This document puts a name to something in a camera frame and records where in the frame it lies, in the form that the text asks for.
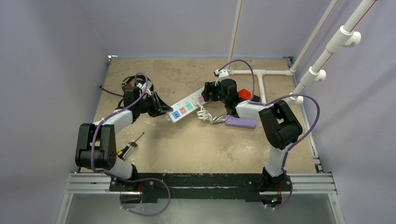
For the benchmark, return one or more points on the black power adapter brick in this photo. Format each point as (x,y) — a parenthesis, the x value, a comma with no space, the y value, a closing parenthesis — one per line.
(256,99)

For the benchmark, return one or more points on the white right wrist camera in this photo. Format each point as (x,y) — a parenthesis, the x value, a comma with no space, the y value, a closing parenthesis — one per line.
(221,73)

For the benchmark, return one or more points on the white power strip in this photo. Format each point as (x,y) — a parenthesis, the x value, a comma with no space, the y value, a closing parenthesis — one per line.
(186,106)

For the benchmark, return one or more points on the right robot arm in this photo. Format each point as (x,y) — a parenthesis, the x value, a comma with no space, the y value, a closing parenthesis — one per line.
(281,127)

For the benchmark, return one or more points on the purple power strip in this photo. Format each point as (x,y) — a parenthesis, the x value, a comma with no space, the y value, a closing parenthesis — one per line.
(246,123)

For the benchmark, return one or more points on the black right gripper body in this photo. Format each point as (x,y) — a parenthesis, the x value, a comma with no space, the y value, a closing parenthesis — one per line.
(211,91)

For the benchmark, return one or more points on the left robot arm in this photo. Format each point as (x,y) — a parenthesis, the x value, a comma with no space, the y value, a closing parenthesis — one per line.
(96,145)

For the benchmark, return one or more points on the white PVC pipe frame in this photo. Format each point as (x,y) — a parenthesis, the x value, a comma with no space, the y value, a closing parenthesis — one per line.
(263,31)

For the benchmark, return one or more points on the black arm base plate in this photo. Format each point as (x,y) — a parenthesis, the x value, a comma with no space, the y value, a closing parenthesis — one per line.
(253,187)

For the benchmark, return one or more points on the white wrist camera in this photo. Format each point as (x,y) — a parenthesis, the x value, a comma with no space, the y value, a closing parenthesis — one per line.
(221,73)
(146,87)

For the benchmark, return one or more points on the aluminium front rail frame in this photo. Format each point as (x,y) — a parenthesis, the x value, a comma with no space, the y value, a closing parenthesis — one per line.
(93,183)

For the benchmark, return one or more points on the red cube socket adapter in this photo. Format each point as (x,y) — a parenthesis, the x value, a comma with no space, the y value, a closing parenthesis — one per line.
(244,94)

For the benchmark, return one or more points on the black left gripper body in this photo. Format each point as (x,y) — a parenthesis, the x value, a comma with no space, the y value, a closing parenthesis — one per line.
(148,106)

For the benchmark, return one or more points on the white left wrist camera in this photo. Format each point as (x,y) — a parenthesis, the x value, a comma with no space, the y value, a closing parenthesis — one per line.
(146,87)

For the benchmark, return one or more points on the yellow black screwdriver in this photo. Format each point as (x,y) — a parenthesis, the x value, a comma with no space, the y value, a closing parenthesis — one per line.
(122,153)

